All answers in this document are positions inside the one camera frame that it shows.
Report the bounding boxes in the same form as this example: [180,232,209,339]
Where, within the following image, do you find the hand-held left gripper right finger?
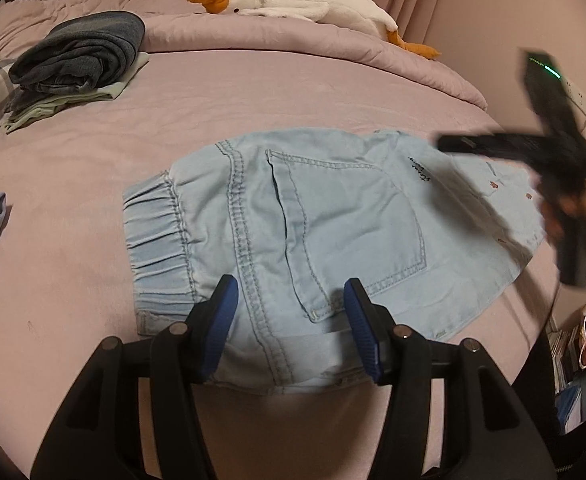
[343,277,559,480]

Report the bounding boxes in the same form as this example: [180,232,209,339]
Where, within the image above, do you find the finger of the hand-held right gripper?
[437,132,540,159]

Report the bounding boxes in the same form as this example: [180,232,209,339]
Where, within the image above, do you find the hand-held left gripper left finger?
[30,275,239,480]

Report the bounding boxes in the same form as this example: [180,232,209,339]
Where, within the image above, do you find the light blue denim pants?
[123,130,546,396]

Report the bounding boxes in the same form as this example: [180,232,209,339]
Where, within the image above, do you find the white power strip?
[563,77,586,111]

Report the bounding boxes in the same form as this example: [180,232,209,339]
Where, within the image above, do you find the pink bed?
[0,52,586,480]

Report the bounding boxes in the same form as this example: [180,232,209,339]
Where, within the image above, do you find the row of books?
[547,327,585,397]

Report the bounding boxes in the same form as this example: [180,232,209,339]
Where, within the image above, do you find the white goose plush toy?
[188,0,441,61]

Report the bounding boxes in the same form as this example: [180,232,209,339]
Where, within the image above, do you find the pink duvet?
[0,0,489,111]

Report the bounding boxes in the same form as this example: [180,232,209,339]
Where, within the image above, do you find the folded light green cloth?
[5,52,150,133]

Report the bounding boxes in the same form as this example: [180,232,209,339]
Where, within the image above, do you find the folded dark denim jeans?
[9,11,146,96]

